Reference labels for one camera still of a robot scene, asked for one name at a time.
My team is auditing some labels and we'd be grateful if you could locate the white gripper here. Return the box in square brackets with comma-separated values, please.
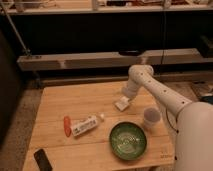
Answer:
[121, 87, 137, 100]

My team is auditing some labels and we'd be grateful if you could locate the white sponge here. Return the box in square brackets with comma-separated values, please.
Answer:
[115, 96, 130, 111]

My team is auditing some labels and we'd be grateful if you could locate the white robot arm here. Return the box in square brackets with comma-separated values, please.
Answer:
[122, 65, 213, 171]

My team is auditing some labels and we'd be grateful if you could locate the ceramic cup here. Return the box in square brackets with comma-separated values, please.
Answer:
[143, 107, 161, 129]

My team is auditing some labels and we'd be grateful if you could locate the green bowl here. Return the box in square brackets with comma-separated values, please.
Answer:
[109, 122, 147, 161]

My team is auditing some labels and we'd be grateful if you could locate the white plastic bottle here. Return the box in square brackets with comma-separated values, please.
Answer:
[71, 113, 105, 137]

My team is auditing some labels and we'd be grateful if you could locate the orange carrot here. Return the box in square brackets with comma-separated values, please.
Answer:
[63, 116, 71, 137]

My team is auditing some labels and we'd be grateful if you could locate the wooden shelf unit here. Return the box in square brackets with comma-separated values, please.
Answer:
[0, 0, 213, 72]

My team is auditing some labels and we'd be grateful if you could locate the metal stand pole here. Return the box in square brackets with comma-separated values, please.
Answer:
[0, 0, 42, 89]

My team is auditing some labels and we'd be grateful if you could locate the black phone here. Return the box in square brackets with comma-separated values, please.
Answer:
[34, 149, 52, 171]

